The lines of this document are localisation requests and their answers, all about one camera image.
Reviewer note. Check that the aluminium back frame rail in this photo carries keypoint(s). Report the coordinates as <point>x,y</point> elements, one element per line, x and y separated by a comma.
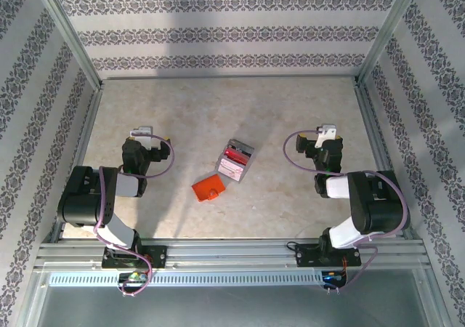
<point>229,76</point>

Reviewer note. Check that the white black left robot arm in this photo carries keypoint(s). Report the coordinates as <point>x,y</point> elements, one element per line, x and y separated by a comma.
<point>83,196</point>

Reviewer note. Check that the clear acrylic card stand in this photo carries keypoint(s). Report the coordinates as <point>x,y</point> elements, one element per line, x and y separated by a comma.
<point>250,150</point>

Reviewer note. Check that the grey sheet metal panel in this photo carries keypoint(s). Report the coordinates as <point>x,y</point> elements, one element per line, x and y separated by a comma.
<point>232,309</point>

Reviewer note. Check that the white pink card mountain print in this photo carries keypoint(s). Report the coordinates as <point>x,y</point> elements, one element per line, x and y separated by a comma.
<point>229,174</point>

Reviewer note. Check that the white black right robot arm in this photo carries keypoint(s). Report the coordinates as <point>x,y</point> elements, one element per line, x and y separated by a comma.
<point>378,203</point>

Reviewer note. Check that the aluminium corner post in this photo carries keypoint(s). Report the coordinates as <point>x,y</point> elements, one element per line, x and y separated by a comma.
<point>68,32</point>
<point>386,32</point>

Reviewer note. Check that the red card with number line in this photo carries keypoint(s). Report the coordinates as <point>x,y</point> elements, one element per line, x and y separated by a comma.
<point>238,155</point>

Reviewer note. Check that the black card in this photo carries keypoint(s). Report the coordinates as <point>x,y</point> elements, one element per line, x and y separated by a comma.
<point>242,145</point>

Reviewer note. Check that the metal bracket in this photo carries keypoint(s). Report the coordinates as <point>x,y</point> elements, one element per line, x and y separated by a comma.
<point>326,134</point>

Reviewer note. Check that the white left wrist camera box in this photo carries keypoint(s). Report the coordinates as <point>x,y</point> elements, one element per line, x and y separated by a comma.
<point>141,136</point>

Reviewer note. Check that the orange card holder wallet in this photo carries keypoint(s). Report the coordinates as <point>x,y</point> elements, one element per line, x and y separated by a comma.
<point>207,189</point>

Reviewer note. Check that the small circuit board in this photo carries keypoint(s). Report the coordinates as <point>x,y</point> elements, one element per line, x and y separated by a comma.
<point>134,277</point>
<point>332,277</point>

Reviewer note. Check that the aluminium front frame rail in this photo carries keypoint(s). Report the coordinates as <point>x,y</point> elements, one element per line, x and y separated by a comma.
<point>232,250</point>

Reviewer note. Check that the aluminium side frame rail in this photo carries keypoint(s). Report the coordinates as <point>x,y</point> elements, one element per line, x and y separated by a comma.
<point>83,138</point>
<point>378,138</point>

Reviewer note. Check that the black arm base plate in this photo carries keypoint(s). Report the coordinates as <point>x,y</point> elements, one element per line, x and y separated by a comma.
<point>305,256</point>
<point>156,256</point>

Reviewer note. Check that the white VIP card plum blossom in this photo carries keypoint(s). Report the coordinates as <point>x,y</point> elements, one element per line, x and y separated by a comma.
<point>234,163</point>

